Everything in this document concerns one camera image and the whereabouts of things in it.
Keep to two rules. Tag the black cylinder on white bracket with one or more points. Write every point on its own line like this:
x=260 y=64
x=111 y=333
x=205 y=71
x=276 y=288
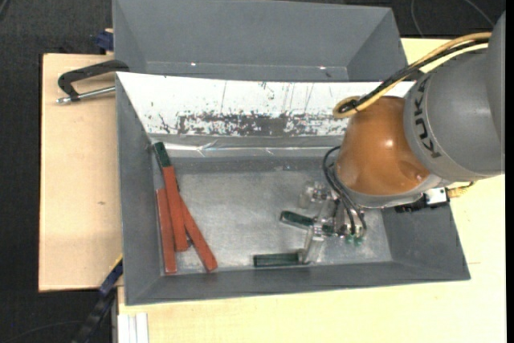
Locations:
x=435 y=197

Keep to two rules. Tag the red-brown flat block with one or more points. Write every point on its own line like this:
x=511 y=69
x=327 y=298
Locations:
x=201 y=245
x=168 y=237
x=176 y=209

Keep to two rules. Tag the pale wood flat board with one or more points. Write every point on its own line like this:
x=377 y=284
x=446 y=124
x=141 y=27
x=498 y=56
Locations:
x=78 y=180

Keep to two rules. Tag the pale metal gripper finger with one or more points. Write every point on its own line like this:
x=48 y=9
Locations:
x=315 y=193
x=315 y=245

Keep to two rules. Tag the grey metal bin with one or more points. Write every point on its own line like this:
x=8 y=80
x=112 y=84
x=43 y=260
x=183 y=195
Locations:
x=249 y=36

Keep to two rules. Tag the dark green flat block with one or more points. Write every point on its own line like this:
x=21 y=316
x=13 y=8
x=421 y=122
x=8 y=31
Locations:
x=295 y=218
x=164 y=155
x=277 y=259

